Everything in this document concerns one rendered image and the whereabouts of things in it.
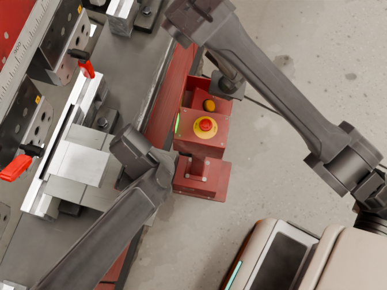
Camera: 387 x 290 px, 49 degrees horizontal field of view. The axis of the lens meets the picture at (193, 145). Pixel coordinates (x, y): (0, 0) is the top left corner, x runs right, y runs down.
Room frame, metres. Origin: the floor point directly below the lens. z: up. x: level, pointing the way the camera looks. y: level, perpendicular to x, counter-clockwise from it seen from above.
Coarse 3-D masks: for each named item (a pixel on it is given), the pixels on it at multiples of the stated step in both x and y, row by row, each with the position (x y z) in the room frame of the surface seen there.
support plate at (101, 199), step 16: (80, 128) 0.34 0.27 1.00; (80, 144) 0.30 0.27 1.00; (96, 144) 0.30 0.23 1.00; (112, 160) 0.27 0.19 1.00; (112, 176) 0.23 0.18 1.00; (48, 192) 0.18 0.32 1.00; (64, 192) 0.18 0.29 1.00; (80, 192) 0.19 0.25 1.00; (96, 192) 0.19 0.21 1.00; (112, 192) 0.19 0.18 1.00; (96, 208) 0.15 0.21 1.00; (144, 224) 0.13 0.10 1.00
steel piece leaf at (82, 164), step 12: (72, 144) 0.30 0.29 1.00; (72, 156) 0.27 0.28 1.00; (84, 156) 0.27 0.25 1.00; (96, 156) 0.28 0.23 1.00; (108, 156) 0.28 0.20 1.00; (60, 168) 0.24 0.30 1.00; (72, 168) 0.24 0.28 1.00; (84, 168) 0.24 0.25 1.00; (96, 168) 0.25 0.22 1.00; (84, 180) 0.22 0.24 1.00; (96, 180) 0.22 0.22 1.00
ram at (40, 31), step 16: (0, 0) 0.35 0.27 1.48; (16, 0) 0.37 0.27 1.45; (32, 0) 0.40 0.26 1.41; (0, 16) 0.33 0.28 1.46; (16, 16) 0.35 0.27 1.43; (48, 16) 0.41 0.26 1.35; (0, 32) 0.32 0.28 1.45; (16, 32) 0.34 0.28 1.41; (0, 48) 0.30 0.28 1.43; (32, 48) 0.35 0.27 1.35; (0, 64) 0.28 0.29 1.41; (16, 80) 0.29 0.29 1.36; (0, 112) 0.23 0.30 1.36
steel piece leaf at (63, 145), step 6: (60, 144) 0.30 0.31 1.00; (66, 144) 0.30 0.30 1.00; (60, 150) 0.28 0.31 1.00; (66, 150) 0.28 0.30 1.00; (54, 156) 0.27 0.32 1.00; (60, 156) 0.27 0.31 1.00; (54, 162) 0.25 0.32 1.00; (60, 162) 0.25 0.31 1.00; (54, 168) 0.24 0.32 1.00; (54, 174) 0.22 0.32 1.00
